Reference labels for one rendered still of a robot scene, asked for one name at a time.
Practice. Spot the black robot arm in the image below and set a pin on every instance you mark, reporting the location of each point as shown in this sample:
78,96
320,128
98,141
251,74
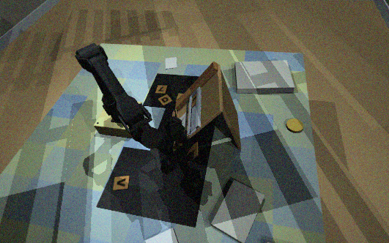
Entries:
122,107

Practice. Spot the yellow round disc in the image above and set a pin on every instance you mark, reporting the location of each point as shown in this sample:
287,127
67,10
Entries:
294,125

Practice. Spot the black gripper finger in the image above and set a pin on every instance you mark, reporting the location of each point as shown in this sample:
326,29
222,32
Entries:
183,158
185,141

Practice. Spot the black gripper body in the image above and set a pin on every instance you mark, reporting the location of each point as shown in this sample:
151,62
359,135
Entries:
169,163

